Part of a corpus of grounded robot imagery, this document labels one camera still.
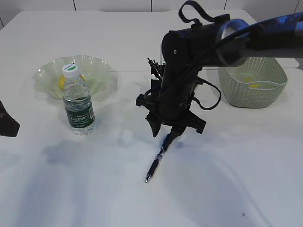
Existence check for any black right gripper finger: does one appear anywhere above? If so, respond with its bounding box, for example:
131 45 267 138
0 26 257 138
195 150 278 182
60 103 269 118
168 126 186 146
145 112 163 138

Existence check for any clear water bottle green label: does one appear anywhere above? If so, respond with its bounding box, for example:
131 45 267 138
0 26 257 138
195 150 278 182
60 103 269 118
62 63 96 135

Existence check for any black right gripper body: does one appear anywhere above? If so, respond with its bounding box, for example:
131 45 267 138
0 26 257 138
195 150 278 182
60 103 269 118
136 94 206 134

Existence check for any yellow pear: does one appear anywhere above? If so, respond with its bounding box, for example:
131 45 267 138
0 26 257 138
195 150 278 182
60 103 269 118
57 74 86 91

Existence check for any yellow waste paper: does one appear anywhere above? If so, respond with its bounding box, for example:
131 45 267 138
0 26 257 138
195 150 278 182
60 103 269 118
241 75 259 89

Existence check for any black square pen holder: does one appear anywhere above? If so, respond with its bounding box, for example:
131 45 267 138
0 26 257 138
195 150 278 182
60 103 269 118
151 65 165 96

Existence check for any black pen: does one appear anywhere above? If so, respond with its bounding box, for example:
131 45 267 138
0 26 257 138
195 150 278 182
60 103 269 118
145 133 171 183
147 58 161 80
153 60 163 79

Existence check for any green woven plastic basket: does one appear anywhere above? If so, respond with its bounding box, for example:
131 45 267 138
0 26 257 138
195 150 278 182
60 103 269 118
218 57 288 108

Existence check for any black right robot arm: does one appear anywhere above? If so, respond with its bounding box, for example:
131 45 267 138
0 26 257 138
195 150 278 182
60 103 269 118
136 13 303 150

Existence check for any green wavy glass plate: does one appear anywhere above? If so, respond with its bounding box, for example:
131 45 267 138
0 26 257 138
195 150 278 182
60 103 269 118
34 54 111 101

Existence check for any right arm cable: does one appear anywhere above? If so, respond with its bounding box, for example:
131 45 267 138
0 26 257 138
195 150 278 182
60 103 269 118
142 0 303 112

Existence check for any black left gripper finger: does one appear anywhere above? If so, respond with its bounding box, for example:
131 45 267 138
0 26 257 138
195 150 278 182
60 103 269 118
0 102 20 137

